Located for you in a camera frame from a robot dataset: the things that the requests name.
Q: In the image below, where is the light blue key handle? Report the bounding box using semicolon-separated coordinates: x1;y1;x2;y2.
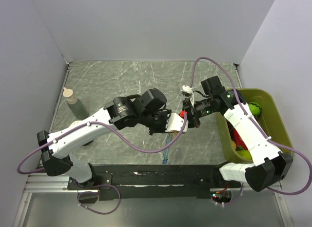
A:
163;148;169;160

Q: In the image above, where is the metal keyring with small rings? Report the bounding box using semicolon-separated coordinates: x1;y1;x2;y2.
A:
166;132;178;144

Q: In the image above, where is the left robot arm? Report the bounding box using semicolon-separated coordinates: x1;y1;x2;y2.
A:
40;89;172;189

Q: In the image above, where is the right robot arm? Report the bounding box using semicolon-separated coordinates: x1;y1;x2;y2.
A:
181;76;293;192

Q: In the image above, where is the orange toy fruit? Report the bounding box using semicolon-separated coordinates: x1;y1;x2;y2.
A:
232;141;237;150

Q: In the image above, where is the red toy fruit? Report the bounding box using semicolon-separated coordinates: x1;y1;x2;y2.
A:
233;129;248;150

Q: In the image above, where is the green toy watermelon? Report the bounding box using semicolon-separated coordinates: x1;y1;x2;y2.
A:
248;102;262;116

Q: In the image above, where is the yellow-green toy fruit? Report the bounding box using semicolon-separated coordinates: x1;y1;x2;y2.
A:
237;150;252;161

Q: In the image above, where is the black paper cup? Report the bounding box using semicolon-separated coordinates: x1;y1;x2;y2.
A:
82;140;94;146

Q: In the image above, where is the olive green plastic bin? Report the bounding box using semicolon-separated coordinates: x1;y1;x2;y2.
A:
215;89;293;164

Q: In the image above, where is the grey bottle beige cap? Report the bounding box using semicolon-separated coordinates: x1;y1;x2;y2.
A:
62;87;89;120

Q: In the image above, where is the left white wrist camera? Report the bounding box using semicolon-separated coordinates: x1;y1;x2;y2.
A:
165;113;188;133

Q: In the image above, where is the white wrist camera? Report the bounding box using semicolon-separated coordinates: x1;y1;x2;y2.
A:
165;113;188;133
180;85;195;106

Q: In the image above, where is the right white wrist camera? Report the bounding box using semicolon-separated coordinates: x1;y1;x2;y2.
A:
180;85;195;106

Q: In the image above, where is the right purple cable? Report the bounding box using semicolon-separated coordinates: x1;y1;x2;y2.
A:
189;57;312;196

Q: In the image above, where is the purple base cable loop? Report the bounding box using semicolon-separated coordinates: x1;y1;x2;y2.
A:
77;184;121;215

